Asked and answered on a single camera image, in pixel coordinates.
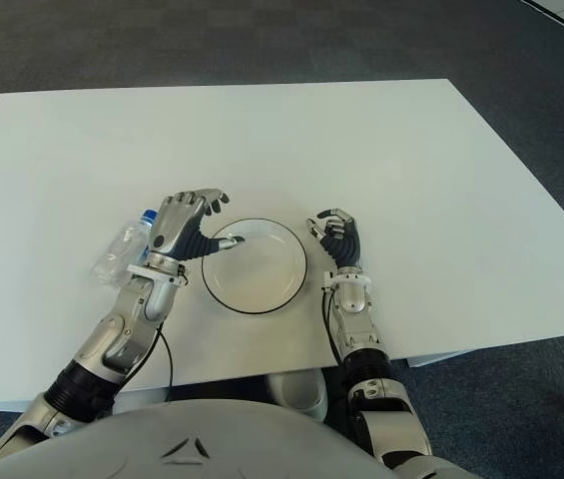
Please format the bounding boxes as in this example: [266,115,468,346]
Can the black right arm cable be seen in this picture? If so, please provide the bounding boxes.
[320,286,357,395]

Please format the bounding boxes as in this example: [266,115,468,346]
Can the clear blue-capped water bottle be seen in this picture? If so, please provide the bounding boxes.
[90,209,159,289]

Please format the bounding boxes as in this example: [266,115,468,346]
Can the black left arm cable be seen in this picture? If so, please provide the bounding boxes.
[158,328,174,395]

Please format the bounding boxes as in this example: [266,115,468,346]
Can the grey robot torso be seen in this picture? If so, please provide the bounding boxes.
[0,397,485,479]

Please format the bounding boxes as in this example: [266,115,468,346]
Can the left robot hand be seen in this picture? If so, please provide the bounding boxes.
[146,187,247,263]

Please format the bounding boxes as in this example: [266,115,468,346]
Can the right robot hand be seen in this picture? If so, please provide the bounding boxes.
[304,206,363,270]

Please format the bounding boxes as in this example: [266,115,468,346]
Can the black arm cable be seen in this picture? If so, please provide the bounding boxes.
[320,286,357,395]
[158,328,174,395]

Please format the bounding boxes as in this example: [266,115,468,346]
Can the silver robot waist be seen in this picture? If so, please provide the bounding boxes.
[266,367,330,423]

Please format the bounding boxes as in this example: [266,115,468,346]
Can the white black-rimmed plate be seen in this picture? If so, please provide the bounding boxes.
[200,217,307,315]

